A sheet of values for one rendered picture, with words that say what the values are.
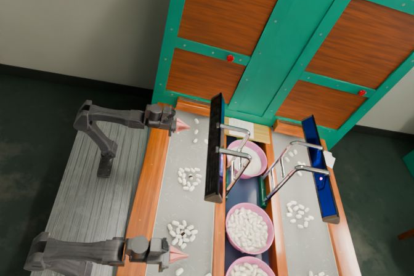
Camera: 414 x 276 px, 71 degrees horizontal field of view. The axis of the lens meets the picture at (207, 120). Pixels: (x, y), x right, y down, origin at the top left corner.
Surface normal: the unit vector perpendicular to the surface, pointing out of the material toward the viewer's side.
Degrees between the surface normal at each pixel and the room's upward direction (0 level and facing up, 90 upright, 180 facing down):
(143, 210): 0
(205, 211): 0
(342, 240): 0
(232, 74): 90
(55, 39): 90
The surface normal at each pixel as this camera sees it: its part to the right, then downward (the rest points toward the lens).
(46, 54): 0.03, 0.76
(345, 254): 0.26, -0.63
